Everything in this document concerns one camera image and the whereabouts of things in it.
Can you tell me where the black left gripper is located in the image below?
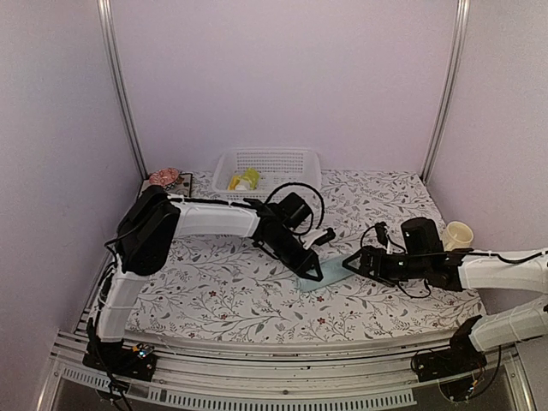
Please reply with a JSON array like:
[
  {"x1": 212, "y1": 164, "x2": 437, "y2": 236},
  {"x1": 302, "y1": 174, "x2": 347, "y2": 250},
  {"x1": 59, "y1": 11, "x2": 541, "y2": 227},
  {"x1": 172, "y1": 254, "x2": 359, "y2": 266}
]
[{"x1": 266, "y1": 231, "x2": 323, "y2": 283}]

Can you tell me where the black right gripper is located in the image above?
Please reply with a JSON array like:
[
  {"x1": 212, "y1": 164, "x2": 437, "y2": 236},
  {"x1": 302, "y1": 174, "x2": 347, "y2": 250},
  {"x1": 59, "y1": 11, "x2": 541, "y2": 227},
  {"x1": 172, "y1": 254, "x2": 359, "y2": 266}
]
[{"x1": 342, "y1": 246, "x2": 429, "y2": 287}]

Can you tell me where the green and white towel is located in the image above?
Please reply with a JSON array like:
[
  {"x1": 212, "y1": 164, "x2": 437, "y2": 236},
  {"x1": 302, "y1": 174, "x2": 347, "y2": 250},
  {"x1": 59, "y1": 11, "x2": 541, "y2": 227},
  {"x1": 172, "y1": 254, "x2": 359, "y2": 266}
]
[{"x1": 228, "y1": 168, "x2": 260, "y2": 191}]

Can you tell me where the light blue towel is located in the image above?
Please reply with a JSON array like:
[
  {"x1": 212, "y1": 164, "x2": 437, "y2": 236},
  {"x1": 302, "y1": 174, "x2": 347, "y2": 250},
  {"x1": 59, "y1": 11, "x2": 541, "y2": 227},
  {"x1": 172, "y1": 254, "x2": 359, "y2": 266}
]
[{"x1": 296, "y1": 255, "x2": 354, "y2": 293}]

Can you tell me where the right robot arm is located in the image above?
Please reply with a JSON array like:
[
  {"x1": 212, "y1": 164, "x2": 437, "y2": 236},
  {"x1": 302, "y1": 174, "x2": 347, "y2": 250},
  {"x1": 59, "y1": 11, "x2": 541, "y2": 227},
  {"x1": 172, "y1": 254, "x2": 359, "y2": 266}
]
[{"x1": 342, "y1": 246, "x2": 547, "y2": 373}]

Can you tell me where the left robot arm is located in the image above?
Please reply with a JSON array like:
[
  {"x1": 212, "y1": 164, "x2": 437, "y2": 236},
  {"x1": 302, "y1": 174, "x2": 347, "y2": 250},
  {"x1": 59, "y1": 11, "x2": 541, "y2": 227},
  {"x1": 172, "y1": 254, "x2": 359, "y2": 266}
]
[{"x1": 87, "y1": 186, "x2": 335, "y2": 372}]

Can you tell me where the cream ceramic mug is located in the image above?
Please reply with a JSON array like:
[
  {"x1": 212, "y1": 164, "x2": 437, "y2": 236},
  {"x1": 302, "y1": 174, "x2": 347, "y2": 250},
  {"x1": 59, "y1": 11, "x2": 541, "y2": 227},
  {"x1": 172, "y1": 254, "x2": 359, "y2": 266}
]
[{"x1": 441, "y1": 221, "x2": 474, "y2": 251}]

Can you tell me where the white plastic basket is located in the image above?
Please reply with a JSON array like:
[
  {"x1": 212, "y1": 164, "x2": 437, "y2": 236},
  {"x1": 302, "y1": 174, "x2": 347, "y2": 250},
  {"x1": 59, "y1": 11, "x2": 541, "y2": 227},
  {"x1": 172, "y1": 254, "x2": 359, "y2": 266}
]
[{"x1": 211, "y1": 148, "x2": 322, "y2": 200}]

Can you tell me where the floral patterned tablecloth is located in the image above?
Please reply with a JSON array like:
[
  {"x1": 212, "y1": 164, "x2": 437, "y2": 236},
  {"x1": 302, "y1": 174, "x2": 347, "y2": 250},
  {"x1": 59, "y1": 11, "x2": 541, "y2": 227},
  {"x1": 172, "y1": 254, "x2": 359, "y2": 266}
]
[{"x1": 125, "y1": 170, "x2": 485, "y2": 344}]

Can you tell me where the floral embroidered placemat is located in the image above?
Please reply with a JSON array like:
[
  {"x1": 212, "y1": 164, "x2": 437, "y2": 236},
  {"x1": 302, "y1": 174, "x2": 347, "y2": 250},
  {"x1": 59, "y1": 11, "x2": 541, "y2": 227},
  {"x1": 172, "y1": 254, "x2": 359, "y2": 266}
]
[{"x1": 140, "y1": 171, "x2": 193, "y2": 197}]

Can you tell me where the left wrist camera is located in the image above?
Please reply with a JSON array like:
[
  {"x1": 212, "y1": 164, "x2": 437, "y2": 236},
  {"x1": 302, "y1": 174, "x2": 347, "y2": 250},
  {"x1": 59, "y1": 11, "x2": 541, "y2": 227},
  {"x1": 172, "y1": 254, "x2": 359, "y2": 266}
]
[{"x1": 277, "y1": 192, "x2": 313, "y2": 229}]

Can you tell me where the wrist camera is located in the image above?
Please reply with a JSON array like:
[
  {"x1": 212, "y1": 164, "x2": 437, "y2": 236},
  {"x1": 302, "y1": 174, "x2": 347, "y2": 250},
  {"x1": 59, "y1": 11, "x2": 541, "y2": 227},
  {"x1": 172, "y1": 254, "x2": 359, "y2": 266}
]
[
  {"x1": 401, "y1": 217, "x2": 444, "y2": 255},
  {"x1": 277, "y1": 192, "x2": 313, "y2": 229}
]

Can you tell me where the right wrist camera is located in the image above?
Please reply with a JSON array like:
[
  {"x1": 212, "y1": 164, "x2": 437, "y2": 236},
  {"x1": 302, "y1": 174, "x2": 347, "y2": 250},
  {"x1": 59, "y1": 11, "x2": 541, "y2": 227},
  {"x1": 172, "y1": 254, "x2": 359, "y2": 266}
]
[{"x1": 401, "y1": 217, "x2": 444, "y2": 255}]

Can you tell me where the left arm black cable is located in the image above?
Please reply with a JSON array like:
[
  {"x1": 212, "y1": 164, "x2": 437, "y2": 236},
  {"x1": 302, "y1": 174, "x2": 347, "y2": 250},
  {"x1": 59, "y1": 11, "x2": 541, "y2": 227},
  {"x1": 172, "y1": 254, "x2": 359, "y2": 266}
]
[{"x1": 265, "y1": 182, "x2": 325, "y2": 236}]

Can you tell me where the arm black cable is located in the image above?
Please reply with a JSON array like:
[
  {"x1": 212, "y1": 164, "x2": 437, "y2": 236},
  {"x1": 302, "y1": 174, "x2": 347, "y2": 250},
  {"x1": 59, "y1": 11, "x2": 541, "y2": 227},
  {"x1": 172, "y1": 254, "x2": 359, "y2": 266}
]
[
  {"x1": 265, "y1": 182, "x2": 325, "y2": 236},
  {"x1": 359, "y1": 222, "x2": 433, "y2": 300}
]

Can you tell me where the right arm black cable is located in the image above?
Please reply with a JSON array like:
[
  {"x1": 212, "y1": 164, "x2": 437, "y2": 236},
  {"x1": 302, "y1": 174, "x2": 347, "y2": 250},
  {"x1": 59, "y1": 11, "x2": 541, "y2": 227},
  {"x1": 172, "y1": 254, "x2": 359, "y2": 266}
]
[{"x1": 359, "y1": 222, "x2": 433, "y2": 300}]

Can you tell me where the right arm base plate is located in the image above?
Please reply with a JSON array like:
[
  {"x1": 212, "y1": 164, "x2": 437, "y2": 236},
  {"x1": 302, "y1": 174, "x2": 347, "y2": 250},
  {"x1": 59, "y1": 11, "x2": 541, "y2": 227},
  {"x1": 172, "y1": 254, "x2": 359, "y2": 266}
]
[{"x1": 410, "y1": 348, "x2": 487, "y2": 382}]

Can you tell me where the aluminium front rail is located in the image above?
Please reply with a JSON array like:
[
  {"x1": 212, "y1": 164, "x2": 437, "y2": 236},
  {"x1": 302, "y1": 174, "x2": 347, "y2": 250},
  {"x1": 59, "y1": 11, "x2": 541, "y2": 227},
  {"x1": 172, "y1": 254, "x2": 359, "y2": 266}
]
[{"x1": 37, "y1": 328, "x2": 539, "y2": 410}]

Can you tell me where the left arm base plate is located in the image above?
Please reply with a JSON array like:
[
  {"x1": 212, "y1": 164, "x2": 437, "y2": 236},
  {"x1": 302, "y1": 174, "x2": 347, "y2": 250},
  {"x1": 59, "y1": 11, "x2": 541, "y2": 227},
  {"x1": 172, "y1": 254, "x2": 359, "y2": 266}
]
[{"x1": 82, "y1": 342, "x2": 158, "y2": 382}]

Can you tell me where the right aluminium frame post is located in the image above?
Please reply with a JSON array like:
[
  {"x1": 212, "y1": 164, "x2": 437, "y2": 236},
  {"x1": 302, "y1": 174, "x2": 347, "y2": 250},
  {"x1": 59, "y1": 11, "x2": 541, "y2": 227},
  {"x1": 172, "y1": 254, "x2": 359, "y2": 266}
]
[{"x1": 420, "y1": 0, "x2": 471, "y2": 186}]

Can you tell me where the aluminium frame post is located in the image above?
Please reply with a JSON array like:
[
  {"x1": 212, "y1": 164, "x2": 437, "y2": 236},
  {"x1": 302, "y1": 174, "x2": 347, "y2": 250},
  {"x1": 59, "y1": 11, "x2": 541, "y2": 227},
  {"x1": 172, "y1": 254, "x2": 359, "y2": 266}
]
[
  {"x1": 420, "y1": 0, "x2": 471, "y2": 186},
  {"x1": 97, "y1": 0, "x2": 148, "y2": 181}
]

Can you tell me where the left aluminium frame post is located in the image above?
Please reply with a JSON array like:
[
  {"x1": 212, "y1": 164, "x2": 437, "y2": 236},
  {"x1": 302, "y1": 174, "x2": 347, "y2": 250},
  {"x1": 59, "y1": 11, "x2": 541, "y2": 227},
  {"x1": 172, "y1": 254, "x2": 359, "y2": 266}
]
[{"x1": 97, "y1": 0, "x2": 148, "y2": 181}]

